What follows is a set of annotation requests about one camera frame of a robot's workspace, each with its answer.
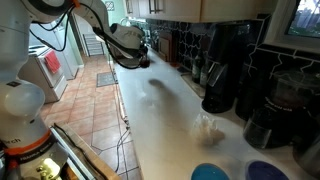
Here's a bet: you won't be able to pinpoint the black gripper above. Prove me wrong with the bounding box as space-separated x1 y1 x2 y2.
140 44 148 58

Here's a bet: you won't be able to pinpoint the dark bottle with orange label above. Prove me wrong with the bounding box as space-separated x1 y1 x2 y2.
140 56 150 68

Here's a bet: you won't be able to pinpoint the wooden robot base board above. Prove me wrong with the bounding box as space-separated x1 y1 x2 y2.
50 124 121 180

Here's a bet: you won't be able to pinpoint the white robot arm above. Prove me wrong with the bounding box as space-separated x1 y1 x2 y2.
0 0 143 180

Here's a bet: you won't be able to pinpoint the dark green glass bottle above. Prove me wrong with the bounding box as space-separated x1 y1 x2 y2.
192 53 203 83

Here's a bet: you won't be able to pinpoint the wooden cutting board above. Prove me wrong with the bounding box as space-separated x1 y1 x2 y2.
158 31 173 62

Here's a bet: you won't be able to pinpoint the grey floor mat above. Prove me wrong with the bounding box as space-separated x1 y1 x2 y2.
97 72 117 87

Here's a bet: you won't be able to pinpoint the wooden upper cabinets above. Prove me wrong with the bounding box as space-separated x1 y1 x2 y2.
123 0 278 23

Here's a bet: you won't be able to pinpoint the white refrigerator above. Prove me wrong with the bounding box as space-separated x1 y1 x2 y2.
29 18 78 80

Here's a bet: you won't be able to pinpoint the black coffee maker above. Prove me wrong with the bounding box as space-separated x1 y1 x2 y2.
202 22 250 113

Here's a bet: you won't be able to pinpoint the red hanging towel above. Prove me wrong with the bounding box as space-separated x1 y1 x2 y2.
45 50 61 74

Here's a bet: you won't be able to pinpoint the crumpled clear plastic wrap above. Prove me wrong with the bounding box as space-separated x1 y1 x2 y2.
190 114 225 146

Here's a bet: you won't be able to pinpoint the white kitchen stove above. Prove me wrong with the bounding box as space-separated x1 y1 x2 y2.
18 45 67 103

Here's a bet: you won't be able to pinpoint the blue round lid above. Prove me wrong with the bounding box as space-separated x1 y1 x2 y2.
191 164 229 180

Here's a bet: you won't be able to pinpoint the black food processor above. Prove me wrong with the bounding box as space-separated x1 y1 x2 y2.
243 70 320 149

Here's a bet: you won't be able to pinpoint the purple round lid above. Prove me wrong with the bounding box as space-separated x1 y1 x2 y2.
245 161 289 180

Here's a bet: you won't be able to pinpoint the cables on floor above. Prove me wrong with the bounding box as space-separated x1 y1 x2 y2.
107 59 132 174

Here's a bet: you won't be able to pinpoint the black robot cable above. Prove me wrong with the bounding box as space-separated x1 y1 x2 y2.
29 0 144 70

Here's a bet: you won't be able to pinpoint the window with white frame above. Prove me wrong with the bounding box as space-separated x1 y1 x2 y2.
265 0 320 53

